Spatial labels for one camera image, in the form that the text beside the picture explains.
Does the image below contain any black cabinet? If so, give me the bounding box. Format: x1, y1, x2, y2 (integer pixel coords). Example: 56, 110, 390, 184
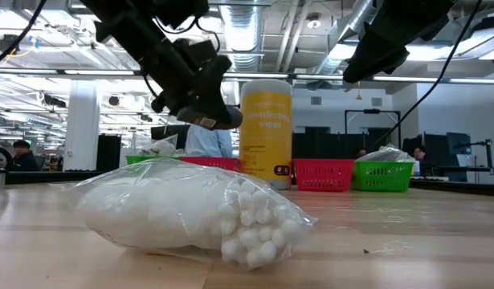
96, 133, 122, 173

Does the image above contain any black stand frame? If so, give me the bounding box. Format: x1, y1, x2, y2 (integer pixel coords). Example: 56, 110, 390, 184
344, 108, 402, 156

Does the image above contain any black ceiling camera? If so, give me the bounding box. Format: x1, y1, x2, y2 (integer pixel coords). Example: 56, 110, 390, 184
0, 34, 21, 55

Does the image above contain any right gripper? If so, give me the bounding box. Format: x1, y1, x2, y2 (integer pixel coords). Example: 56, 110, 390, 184
342, 0, 456, 83

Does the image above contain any ribbed silver air duct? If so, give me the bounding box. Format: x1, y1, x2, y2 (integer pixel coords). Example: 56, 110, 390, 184
220, 3, 263, 73

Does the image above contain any red plastic basket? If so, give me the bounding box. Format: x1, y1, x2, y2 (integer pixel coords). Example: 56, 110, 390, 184
178, 156, 242, 173
292, 158, 355, 193

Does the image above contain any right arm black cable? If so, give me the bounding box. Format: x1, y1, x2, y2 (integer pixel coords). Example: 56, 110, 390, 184
369, 0, 484, 152

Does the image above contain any large silver air duct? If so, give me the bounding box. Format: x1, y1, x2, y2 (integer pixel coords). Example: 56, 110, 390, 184
310, 0, 378, 77

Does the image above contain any black partition panel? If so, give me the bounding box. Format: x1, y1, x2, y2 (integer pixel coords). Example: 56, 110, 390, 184
292, 126, 400, 161

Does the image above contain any long ceiling light strip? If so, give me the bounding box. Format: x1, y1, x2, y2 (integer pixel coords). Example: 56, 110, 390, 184
0, 67, 494, 84

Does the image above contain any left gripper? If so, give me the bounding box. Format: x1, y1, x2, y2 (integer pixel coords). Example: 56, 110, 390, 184
140, 43, 234, 120

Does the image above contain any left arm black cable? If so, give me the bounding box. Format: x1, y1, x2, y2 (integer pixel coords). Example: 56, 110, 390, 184
0, 0, 47, 70

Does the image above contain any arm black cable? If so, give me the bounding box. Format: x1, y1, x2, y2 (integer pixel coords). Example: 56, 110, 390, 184
369, 0, 484, 152
0, 0, 47, 70

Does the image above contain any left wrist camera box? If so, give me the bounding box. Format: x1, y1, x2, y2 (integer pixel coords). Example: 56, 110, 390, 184
181, 39, 220, 67

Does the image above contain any green plastic basket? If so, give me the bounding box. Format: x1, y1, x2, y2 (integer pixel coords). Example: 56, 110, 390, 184
125, 154, 183, 166
350, 160, 416, 193

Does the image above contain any bag of white cotton balls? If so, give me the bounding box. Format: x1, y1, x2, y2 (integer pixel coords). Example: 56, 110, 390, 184
138, 133, 179, 157
65, 157, 320, 271

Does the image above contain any yellow disinfecting wipes canister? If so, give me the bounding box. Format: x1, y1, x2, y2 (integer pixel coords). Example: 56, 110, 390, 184
238, 79, 294, 190

